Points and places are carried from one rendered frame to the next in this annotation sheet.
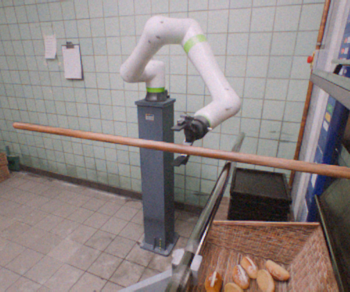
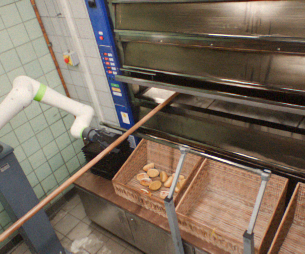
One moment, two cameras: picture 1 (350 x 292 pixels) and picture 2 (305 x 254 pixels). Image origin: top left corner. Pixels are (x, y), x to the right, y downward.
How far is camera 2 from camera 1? 1.63 m
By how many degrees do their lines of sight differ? 61
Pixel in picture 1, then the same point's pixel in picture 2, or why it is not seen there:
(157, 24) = (28, 93)
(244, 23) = not seen: outside the picture
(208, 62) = (61, 97)
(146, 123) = (3, 175)
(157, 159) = (28, 193)
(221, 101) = (87, 113)
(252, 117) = (36, 115)
